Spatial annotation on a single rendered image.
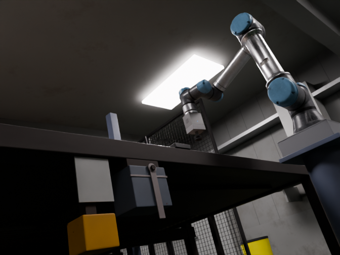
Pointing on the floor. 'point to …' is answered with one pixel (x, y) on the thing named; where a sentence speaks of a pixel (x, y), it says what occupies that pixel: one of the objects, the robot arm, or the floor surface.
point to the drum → (259, 246)
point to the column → (323, 174)
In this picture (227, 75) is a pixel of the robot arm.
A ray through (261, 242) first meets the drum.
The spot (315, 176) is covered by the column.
